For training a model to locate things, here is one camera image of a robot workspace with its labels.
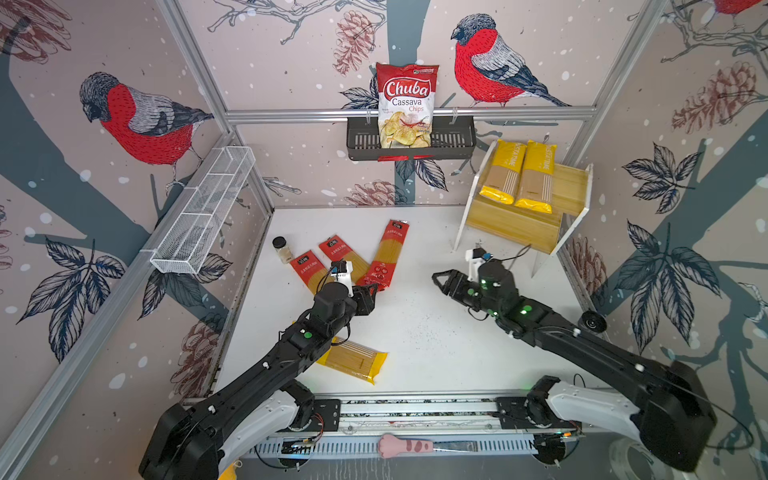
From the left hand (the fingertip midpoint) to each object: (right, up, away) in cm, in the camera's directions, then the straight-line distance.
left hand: (370, 287), depth 78 cm
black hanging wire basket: (+26, +46, +17) cm, 55 cm away
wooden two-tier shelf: (+50, +16, +16) cm, 55 cm away
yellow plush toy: (-29, -38, -15) cm, 50 cm away
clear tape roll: (+57, -36, -13) cm, 69 cm away
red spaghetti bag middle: (-14, +8, +27) cm, 32 cm away
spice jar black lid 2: (+60, -9, -1) cm, 60 cm away
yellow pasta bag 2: (+46, +29, +2) cm, 54 cm away
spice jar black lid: (-32, +11, +20) cm, 39 cm away
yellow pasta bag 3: (-5, -21, +3) cm, 21 cm away
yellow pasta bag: (+38, +32, +4) cm, 50 cm away
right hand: (+16, 0, 0) cm, 16 cm away
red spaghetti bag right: (+2, +2, +20) cm, 20 cm away
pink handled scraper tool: (+5, -35, -11) cm, 37 cm away
